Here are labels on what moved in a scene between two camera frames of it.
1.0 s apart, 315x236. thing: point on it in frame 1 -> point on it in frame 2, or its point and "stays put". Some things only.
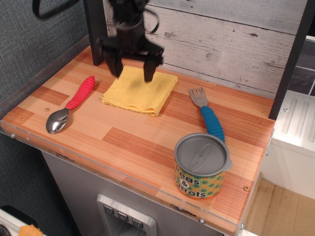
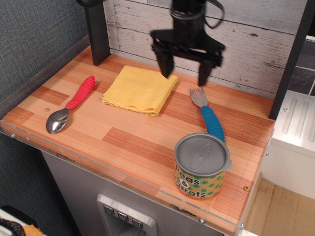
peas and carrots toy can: [201, 161] stays put
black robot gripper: [130, 40] -> [189, 36]
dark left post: [96, 18] stays put
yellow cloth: [131, 91] stays put
